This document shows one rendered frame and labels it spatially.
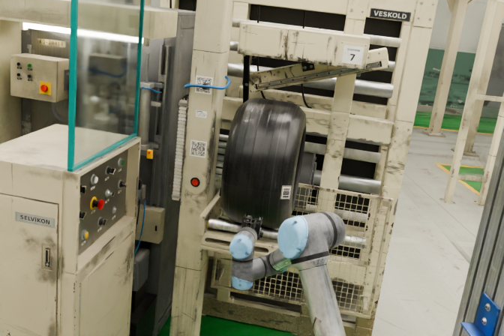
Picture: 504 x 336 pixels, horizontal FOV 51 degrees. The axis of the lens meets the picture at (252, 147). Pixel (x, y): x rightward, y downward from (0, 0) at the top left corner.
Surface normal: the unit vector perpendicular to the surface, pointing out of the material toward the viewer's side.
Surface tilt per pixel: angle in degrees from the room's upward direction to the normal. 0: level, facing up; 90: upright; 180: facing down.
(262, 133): 50
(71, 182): 90
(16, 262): 90
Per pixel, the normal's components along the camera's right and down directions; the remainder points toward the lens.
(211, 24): -0.18, 0.24
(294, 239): -0.86, -0.04
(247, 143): -0.10, -0.29
